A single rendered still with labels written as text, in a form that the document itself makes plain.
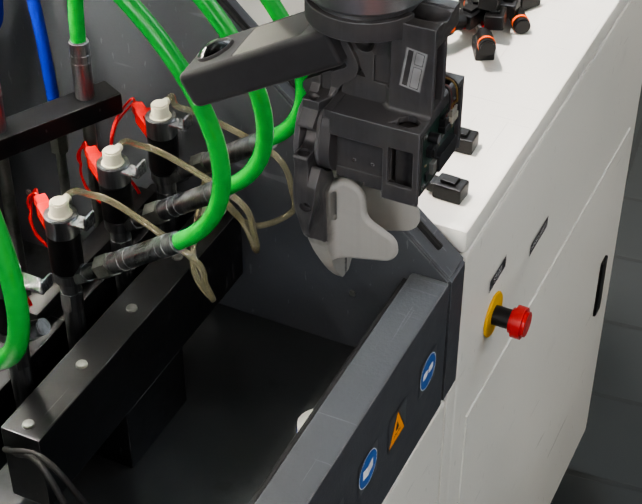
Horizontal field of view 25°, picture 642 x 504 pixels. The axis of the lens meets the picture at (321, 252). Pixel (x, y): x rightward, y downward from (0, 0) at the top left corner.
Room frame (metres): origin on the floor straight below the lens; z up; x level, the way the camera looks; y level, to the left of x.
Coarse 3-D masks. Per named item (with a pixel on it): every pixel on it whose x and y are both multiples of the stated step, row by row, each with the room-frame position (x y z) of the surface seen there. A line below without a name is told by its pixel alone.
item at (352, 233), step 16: (336, 192) 0.72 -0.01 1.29; (352, 192) 0.72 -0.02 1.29; (336, 208) 0.73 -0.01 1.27; (352, 208) 0.72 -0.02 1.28; (336, 224) 0.72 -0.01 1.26; (352, 224) 0.72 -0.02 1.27; (368, 224) 0.72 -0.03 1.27; (336, 240) 0.72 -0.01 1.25; (352, 240) 0.72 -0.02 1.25; (368, 240) 0.72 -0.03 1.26; (384, 240) 0.71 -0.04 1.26; (320, 256) 0.73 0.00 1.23; (336, 256) 0.73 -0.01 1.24; (352, 256) 0.72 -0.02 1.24; (368, 256) 0.72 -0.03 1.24; (384, 256) 0.71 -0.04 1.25; (336, 272) 0.73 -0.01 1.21
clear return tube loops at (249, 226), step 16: (192, 112) 1.10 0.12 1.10; (224, 128) 1.09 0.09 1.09; (128, 144) 1.04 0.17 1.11; (144, 144) 1.05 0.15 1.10; (176, 160) 1.03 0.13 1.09; (208, 176) 1.02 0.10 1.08; (288, 176) 1.06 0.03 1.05; (80, 192) 0.97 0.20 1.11; (96, 192) 0.98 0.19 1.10; (128, 208) 0.97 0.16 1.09; (144, 224) 0.96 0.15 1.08; (256, 224) 1.07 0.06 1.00; (272, 224) 1.07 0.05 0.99; (256, 240) 1.00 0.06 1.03; (192, 256) 0.94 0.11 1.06; (192, 272) 0.98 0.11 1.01; (208, 288) 0.93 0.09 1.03
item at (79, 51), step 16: (80, 0) 1.12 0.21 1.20; (272, 0) 1.03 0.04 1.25; (80, 16) 1.12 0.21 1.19; (272, 16) 1.03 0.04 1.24; (80, 32) 1.12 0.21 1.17; (80, 48) 1.12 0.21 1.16; (80, 64) 1.12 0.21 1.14; (80, 80) 1.12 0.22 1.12; (80, 96) 1.12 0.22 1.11; (288, 128) 1.03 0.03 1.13; (240, 144) 1.05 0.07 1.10; (192, 160) 1.07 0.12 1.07; (208, 160) 1.06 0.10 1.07; (240, 160) 1.05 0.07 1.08
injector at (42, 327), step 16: (0, 288) 0.86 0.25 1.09; (0, 304) 0.86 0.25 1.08; (0, 320) 0.86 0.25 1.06; (32, 320) 0.87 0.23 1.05; (0, 336) 0.86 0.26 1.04; (32, 336) 0.86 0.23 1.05; (16, 368) 0.86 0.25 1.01; (16, 384) 0.86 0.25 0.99; (32, 384) 0.87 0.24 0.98; (16, 400) 0.87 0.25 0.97
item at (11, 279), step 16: (0, 224) 0.68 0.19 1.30; (0, 240) 0.68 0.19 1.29; (0, 256) 0.67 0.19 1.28; (16, 256) 0.68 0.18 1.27; (0, 272) 0.67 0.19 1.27; (16, 272) 0.67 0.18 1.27; (16, 288) 0.67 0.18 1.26; (16, 304) 0.67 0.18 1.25; (16, 320) 0.67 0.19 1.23; (16, 336) 0.67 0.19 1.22; (0, 352) 0.69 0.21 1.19; (16, 352) 0.67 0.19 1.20; (0, 368) 0.69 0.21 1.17
